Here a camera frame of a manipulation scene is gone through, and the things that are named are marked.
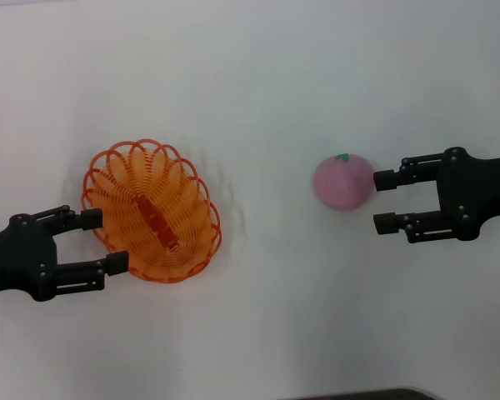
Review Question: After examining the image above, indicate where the orange plastic wire basket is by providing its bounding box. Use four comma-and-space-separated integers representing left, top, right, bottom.
81, 139, 223, 284

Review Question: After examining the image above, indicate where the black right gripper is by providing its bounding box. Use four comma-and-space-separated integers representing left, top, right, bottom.
373, 146, 500, 244

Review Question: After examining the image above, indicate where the dark rounded robot base edge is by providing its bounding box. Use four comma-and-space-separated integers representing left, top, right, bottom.
274, 387, 438, 400

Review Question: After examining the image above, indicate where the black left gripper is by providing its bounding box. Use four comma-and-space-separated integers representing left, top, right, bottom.
0, 204, 130, 303

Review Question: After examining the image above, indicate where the pink plush peach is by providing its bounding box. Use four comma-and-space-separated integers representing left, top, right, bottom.
312, 152, 377, 213

